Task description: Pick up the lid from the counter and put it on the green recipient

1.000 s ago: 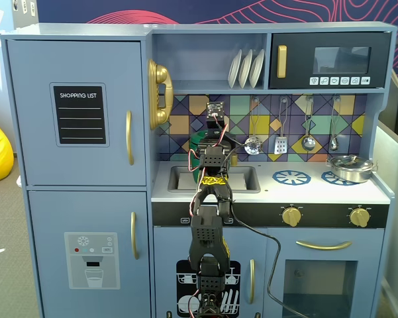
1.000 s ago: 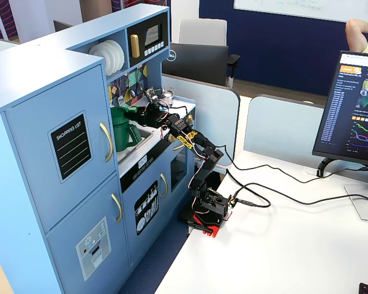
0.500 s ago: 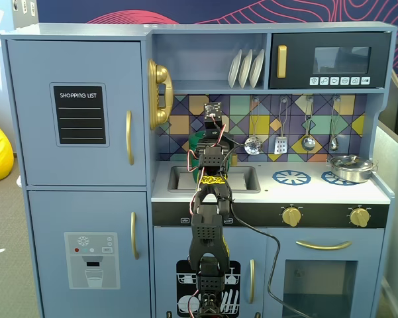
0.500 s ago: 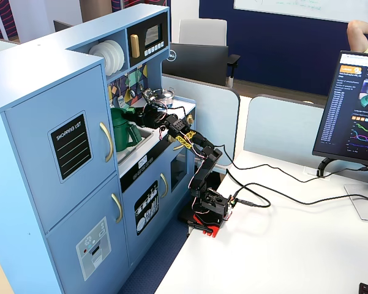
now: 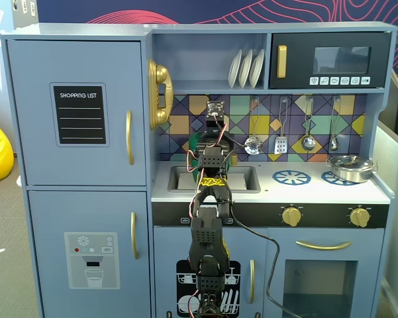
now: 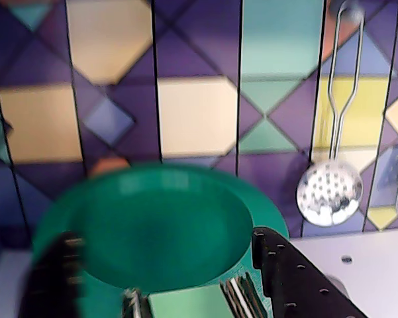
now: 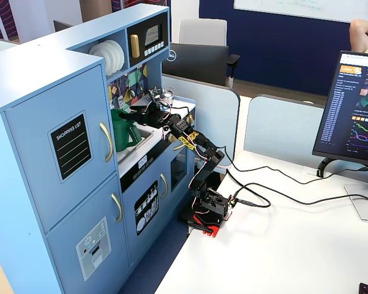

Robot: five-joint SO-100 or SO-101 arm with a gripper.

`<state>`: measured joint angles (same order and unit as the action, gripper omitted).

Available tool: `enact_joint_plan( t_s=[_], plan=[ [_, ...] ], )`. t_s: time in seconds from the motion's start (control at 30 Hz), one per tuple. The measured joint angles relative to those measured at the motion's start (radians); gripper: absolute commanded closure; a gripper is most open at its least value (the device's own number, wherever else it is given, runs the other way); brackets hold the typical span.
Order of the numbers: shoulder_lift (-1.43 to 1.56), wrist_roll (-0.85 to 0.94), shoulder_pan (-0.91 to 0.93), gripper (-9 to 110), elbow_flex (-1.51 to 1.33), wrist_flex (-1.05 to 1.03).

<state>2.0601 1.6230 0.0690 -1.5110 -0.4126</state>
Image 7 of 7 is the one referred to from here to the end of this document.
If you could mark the white whiteboard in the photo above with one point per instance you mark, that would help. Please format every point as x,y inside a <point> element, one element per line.
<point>294,7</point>

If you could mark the light blue desk partition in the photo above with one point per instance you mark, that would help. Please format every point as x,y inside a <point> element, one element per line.
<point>214,116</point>
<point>281,128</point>

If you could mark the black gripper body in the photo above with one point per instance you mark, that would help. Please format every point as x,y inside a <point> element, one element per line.
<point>146,116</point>

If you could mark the grey office chair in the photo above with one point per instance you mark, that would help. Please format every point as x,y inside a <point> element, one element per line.
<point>202,32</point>

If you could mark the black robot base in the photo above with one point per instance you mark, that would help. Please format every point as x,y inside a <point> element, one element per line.
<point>215,203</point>

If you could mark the green watering can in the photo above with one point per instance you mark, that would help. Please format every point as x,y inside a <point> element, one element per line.
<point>124,131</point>

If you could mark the black dell monitor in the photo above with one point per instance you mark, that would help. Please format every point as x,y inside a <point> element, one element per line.
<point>196,64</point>

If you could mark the blue toy kitchen playset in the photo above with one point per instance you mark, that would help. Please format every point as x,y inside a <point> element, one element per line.
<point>33,153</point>

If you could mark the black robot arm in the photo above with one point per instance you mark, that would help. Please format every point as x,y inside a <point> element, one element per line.
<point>206,165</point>

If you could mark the red and black table clamp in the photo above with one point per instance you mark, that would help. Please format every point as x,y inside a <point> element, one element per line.
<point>206,225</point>

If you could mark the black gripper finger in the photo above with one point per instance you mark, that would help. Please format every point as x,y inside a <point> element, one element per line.
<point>134,118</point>
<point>142,108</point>

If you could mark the glass cup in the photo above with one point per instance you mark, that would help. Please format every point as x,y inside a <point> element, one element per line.
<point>170,97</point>

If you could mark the black computer monitor lit screen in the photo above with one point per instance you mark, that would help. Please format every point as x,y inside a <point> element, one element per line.
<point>349,107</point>

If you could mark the grey monitor stand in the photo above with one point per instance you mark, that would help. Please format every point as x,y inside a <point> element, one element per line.
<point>362,202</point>

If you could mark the person bare forearm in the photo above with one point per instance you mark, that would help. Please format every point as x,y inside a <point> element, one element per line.
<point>359,35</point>

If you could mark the white toy plate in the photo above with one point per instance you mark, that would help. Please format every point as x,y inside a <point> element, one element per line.
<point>99,59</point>
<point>122,53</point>
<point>114,56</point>

